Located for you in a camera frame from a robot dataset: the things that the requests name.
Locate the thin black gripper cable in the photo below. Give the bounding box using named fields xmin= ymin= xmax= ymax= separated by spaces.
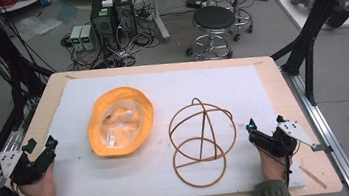
xmin=280 ymin=150 xmax=296 ymax=189

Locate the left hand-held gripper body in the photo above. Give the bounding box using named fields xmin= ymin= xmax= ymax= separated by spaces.
xmin=0 ymin=144 xmax=60 ymax=189

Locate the person's right hand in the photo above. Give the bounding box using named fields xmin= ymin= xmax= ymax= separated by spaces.
xmin=258 ymin=145 xmax=295 ymax=185

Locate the wooden stick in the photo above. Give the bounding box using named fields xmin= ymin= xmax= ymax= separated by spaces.
xmin=298 ymin=161 xmax=329 ymax=193

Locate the black computer tower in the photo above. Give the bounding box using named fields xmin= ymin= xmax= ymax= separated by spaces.
xmin=112 ymin=0 xmax=140 ymax=40
xmin=87 ymin=0 xmax=123 ymax=52

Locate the black metal frame with cables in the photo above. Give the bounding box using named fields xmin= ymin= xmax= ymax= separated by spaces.
xmin=0 ymin=0 xmax=71 ymax=196

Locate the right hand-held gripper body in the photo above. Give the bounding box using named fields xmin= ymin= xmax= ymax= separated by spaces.
xmin=246 ymin=114 xmax=334 ymax=163

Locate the grey power supply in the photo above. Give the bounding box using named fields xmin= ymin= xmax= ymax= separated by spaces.
xmin=68 ymin=24 xmax=87 ymax=53
xmin=79 ymin=23 xmax=99 ymax=53

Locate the person's left hand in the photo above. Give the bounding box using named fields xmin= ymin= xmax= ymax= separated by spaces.
xmin=15 ymin=161 xmax=59 ymax=196

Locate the tangle of floor cables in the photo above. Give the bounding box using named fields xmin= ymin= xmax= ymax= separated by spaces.
xmin=56 ymin=0 xmax=167 ymax=75

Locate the brown wire hat stand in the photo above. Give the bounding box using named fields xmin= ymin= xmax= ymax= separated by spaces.
xmin=164 ymin=92 xmax=244 ymax=193

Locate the white foam mat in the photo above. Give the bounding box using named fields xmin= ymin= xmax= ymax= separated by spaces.
xmin=41 ymin=51 xmax=307 ymax=196

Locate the orange bucket hat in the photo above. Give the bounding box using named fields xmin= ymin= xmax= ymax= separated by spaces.
xmin=82 ymin=83 xmax=160 ymax=161

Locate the grey table leg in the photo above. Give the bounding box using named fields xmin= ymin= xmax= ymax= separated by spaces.
xmin=149 ymin=0 xmax=173 ymax=45

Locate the white round table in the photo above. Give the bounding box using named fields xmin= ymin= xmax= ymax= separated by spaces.
xmin=0 ymin=0 xmax=51 ymax=15

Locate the white board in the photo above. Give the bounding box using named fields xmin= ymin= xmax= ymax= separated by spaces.
xmin=271 ymin=0 xmax=349 ymax=38

